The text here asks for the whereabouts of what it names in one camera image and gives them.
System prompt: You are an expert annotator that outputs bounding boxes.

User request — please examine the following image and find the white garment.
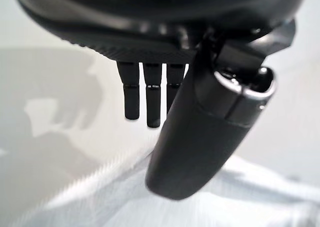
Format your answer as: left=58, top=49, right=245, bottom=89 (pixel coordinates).
left=82, top=154, right=320, bottom=227

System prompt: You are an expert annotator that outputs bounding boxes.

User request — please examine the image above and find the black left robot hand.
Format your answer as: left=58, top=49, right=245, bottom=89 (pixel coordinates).
left=11, top=0, right=311, bottom=201

